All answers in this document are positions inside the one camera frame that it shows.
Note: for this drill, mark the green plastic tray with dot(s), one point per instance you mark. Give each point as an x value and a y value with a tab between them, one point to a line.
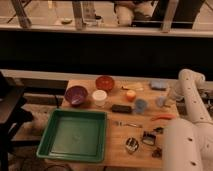
74	135

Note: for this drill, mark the black chair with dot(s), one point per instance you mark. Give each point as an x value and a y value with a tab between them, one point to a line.
12	117

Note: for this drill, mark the purple bowl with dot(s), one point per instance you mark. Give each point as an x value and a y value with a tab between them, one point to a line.
76	95

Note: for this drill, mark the white lidded container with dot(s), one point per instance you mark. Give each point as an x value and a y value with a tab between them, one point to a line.
99	97

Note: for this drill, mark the beige food piece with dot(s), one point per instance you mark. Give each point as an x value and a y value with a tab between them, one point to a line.
133	86

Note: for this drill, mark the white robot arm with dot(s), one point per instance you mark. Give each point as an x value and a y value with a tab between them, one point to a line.
187	142

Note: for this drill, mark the orange handled tool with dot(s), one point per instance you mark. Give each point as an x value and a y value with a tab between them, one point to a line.
162	116

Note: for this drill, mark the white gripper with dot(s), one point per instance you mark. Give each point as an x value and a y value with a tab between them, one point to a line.
174	95

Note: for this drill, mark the black rectangular block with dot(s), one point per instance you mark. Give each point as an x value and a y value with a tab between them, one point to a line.
121	108

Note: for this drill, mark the red bowl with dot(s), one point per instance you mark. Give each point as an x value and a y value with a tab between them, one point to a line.
105	83

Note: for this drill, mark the orange fruit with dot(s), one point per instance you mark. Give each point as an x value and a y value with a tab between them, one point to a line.
130	95

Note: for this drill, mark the small blue towel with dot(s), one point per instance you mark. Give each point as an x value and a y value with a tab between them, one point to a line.
160	101

